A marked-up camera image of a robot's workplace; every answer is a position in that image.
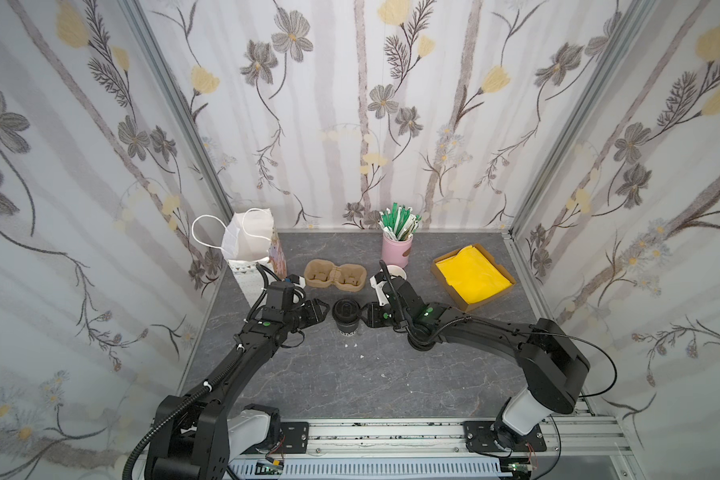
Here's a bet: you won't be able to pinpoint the black cup lid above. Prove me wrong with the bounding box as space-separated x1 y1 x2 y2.
332 298 361 326

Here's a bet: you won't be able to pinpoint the black paper coffee cup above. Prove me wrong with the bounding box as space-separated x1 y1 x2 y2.
335 318 361 336

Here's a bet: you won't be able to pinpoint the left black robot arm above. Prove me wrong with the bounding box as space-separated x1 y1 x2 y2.
122 281 330 479

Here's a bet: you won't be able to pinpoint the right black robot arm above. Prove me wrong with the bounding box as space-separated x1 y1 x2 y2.
369 272 590 451

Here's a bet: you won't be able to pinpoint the stacked green paper cups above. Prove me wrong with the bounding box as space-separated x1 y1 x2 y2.
387 265 407 280

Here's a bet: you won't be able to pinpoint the brown pulp cup carrier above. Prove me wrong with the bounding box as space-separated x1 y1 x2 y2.
303 259 367 293

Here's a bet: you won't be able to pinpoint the stack of black lids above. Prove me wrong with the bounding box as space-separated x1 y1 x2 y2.
407 335 436 352

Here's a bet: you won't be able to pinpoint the pink cup holder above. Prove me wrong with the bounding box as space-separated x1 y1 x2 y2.
381 235 413 268

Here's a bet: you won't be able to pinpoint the brown cardboard tray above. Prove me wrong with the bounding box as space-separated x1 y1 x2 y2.
431 244 516 311

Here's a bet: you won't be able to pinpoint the white cartoon paper gift bag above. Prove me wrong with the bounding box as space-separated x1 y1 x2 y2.
190 208 287 306

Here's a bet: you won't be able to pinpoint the yellow napkins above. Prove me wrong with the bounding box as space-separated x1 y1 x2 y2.
435 245 513 305

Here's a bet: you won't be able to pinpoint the green white straw bundle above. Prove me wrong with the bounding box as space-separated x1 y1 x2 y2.
378 203 422 242

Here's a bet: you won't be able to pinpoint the aluminium mounting rail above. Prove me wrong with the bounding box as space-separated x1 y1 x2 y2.
137 416 637 480

